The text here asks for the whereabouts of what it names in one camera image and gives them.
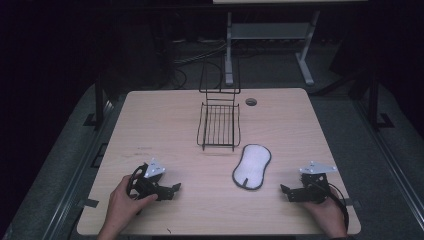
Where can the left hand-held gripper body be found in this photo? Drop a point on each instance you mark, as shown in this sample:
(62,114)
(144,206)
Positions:
(149,184)

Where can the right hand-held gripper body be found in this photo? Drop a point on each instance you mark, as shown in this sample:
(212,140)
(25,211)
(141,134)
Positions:
(312,190)

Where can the person's right hand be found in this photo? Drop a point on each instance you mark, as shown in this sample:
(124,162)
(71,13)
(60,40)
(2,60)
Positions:
(325,213)

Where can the person's left hand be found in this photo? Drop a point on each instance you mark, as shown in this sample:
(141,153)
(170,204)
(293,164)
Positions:
(124,206)

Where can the white pad with dark rim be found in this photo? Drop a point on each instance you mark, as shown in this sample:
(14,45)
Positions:
(252,166)

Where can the round table grommet hole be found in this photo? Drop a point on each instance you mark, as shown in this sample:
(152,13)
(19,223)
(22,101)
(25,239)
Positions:
(251,102)

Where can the metal floor rail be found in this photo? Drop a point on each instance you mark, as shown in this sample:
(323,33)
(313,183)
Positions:
(390,156)
(76,173)

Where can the black upright post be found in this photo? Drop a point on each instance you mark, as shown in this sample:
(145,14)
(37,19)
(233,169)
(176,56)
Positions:
(99,103)

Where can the grey metal stand frame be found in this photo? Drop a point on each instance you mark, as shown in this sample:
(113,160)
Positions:
(266,31)

